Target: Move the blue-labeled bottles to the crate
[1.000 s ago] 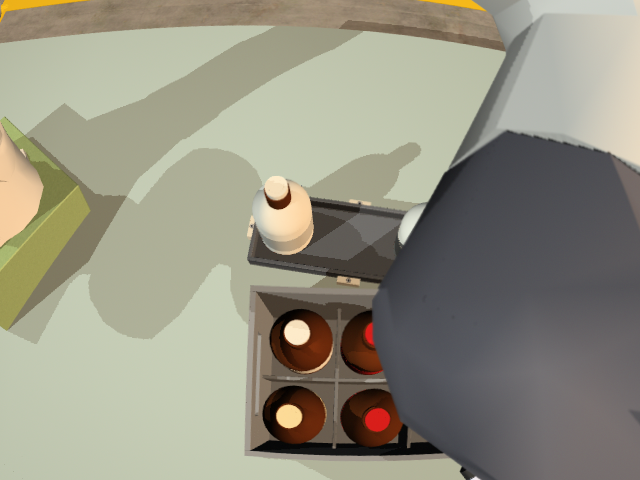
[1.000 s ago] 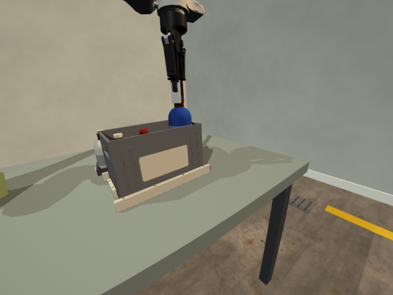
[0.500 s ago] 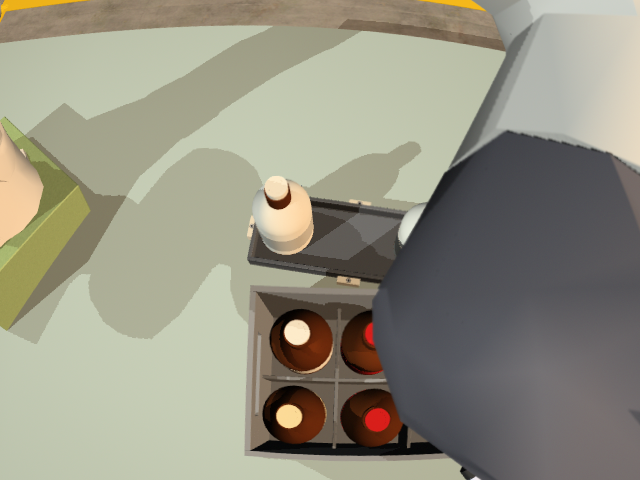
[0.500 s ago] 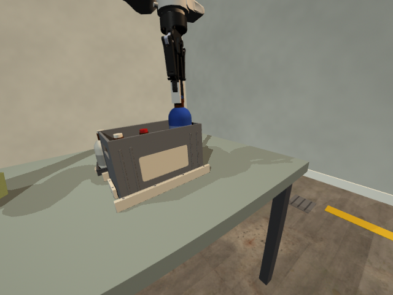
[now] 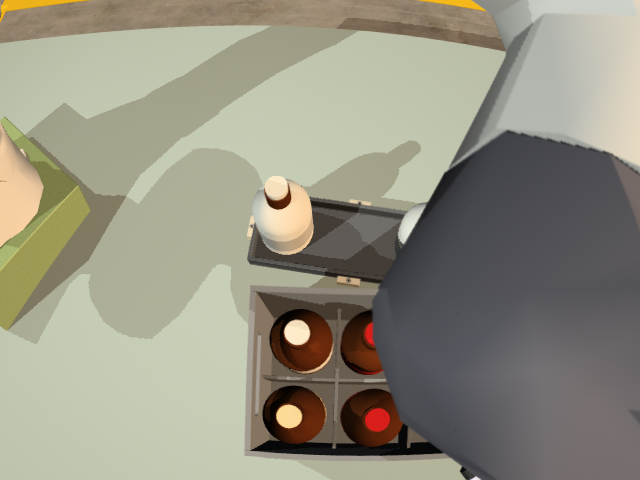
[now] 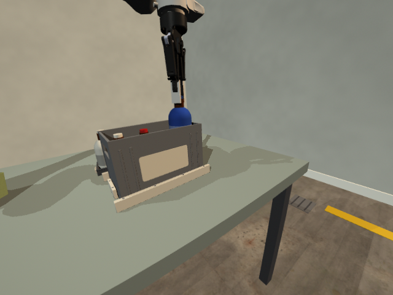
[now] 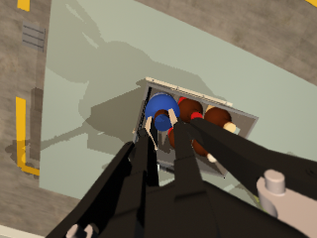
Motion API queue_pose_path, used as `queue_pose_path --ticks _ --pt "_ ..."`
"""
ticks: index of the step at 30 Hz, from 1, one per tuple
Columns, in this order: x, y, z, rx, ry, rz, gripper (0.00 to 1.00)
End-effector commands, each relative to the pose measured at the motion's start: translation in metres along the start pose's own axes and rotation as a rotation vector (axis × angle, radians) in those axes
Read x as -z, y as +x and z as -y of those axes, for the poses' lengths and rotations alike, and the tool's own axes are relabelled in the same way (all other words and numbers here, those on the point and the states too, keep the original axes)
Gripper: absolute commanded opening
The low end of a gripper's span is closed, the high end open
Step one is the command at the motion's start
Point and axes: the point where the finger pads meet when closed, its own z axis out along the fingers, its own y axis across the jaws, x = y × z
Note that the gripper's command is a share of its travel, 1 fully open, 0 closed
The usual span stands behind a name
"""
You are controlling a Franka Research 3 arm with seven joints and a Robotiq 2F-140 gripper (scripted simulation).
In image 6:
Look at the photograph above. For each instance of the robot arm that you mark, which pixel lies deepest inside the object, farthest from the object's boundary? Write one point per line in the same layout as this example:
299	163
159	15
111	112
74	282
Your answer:
190	8

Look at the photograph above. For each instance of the blue bottle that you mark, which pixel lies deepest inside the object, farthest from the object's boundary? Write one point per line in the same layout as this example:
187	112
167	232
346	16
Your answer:
179	116

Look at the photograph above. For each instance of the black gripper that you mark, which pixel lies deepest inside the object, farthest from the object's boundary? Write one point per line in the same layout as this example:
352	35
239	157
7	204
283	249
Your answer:
174	24

